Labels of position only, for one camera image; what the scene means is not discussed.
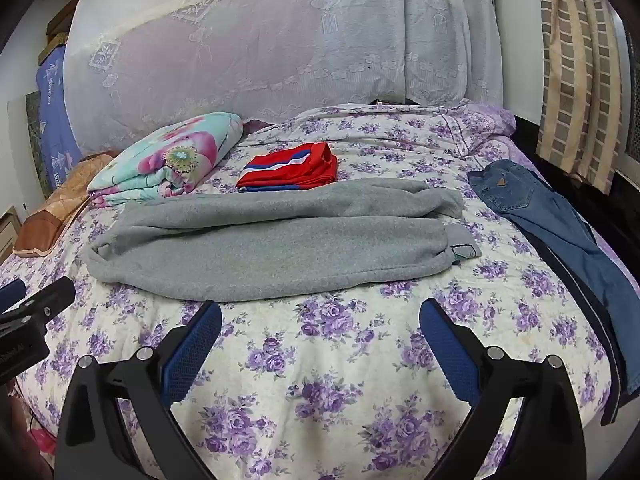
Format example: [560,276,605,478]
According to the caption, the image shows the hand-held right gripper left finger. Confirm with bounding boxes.
[54,300,236,480]

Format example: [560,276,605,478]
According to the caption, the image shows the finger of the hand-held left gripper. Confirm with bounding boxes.
[0,279,28,313]
[0,276,77,327]

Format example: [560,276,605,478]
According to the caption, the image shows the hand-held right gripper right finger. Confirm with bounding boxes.
[419,298,587,480]

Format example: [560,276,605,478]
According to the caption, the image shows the grey sweatpants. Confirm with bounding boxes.
[80,177,483,303]

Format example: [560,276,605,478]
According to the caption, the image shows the dark pants with stripe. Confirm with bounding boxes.
[520,237,628,427]

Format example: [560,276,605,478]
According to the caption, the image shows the beige cabinet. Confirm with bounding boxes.
[0,204,23,263]

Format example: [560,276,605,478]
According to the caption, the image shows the orange brown pillow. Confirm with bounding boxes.
[12,152,118,259]

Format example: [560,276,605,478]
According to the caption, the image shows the red pink cloth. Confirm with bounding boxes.
[20,422,58,461]

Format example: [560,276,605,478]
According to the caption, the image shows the purple floral bedsheet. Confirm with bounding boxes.
[0,102,631,480]

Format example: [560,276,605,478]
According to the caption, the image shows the marbled grey board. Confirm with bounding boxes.
[7,91,53,201]

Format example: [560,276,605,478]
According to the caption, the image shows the blue patterned mattress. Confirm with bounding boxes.
[35,45,86,196]

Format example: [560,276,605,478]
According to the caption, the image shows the blue jeans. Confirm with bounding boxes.
[467,159,640,398]

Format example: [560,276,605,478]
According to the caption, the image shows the folded teal floral blanket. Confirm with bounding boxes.
[87,111,245,208]

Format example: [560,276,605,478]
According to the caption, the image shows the folded red shorts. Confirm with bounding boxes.
[236,142,340,192]

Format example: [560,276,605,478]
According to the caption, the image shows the purple floral pillow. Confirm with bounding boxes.
[435,101,518,157]

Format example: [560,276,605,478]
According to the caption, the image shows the wooden box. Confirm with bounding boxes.
[46,2,81,53]

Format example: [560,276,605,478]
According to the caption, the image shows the window grille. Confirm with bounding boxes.
[620,20,640,181]

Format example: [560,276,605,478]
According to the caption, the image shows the white lace bed net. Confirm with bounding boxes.
[62,0,505,153]

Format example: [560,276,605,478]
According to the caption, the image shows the beige striped curtain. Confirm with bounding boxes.
[535,0,626,196]

